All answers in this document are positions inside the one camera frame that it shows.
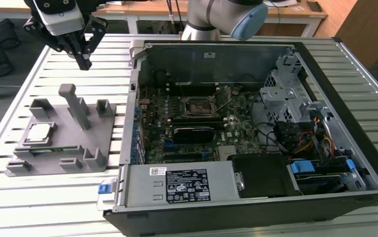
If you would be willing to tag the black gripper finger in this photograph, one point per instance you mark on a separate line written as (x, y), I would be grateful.
(35, 28)
(96, 27)

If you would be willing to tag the thin metal locking lever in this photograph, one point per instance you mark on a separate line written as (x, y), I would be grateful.
(181, 90)
(225, 104)

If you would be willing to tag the silver CPU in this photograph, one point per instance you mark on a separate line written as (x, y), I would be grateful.
(39, 132)

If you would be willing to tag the CPU socket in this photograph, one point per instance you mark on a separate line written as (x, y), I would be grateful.
(198, 107)

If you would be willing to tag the white labelled box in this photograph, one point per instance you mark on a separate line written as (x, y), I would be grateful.
(115, 2)

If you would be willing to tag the black RAM slot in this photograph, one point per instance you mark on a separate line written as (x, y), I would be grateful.
(195, 124)
(199, 88)
(199, 94)
(199, 85)
(199, 91)
(195, 119)
(175, 127)

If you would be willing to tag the silver coin battery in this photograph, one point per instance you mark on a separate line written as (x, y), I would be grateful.
(235, 91)

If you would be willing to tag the grey parts rack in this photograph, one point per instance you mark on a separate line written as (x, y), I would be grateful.
(70, 150)

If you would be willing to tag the black graphics card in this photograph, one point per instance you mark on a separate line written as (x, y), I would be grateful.
(194, 135)

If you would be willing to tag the green motherboard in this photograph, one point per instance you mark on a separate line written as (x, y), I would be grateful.
(243, 123)

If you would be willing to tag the black expansion slot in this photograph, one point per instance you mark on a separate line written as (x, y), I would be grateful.
(189, 157)

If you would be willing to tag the silver drive cage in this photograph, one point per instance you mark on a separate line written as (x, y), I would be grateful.
(281, 98)

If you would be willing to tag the silver chipset heatsink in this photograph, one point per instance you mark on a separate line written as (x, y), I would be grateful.
(227, 151)

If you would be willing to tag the blue case latch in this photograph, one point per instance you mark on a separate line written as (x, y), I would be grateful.
(104, 188)

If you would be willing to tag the grey power supply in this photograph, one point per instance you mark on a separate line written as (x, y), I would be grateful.
(143, 187)

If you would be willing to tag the black phone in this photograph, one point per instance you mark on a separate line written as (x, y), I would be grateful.
(314, 7)

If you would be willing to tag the black plastic cover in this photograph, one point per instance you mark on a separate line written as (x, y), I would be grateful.
(261, 175)

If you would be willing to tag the wooden cabinet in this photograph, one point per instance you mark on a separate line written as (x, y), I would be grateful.
(366, 29)

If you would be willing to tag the blue disk carrier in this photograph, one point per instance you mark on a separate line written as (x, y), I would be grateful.
(302, 169)

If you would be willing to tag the black PC case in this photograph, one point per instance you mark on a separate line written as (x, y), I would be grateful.
(209, 222)

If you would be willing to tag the blue plastic tab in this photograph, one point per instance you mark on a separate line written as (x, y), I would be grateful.
(350, 165)

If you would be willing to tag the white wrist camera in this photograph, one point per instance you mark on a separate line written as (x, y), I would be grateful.
(60, 22)

